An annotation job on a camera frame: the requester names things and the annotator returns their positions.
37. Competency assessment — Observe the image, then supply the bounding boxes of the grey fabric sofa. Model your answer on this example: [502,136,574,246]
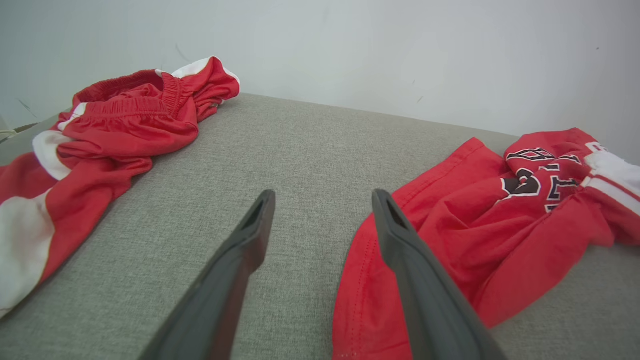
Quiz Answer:
[0,92,640,360]

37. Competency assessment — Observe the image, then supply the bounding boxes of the red jersey with white sleeves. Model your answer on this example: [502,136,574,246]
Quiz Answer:
[332,128,640,360]

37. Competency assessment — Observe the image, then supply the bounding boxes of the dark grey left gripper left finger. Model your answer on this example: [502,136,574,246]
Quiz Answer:
[140,189,277,360]

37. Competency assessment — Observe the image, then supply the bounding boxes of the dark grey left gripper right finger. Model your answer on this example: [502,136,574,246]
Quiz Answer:
[371,188,508,360]

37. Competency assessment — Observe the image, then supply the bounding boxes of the red shorts with white stripes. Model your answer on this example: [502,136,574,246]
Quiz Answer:
[0,56,241,319]

